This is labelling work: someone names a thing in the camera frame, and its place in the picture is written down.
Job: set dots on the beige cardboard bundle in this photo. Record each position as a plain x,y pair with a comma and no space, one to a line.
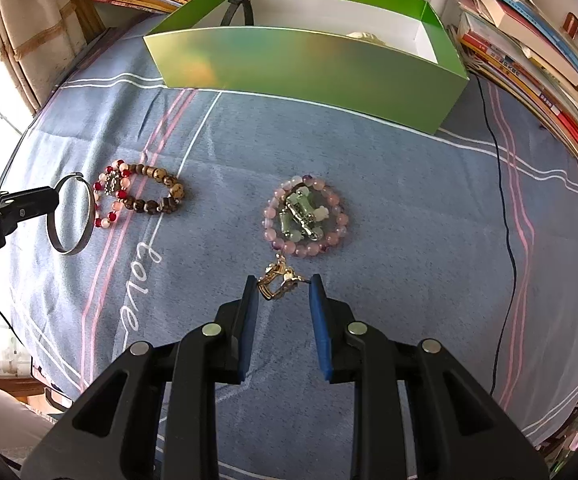
34,35

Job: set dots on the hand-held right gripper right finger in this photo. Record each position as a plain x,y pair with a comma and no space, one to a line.
320,330

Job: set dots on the tall stack of books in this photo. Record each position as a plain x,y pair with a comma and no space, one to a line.
519,35

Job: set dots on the silver metal bangle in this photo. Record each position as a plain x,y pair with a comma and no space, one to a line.
89,220

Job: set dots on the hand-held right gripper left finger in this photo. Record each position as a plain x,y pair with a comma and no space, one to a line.
249,330

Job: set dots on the blue striped tablecloth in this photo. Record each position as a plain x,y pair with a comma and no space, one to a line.
419,235

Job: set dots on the green cardboard box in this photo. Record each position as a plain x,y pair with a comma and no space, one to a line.
294,65

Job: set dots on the white carved bangle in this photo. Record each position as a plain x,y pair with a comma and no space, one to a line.
366,36

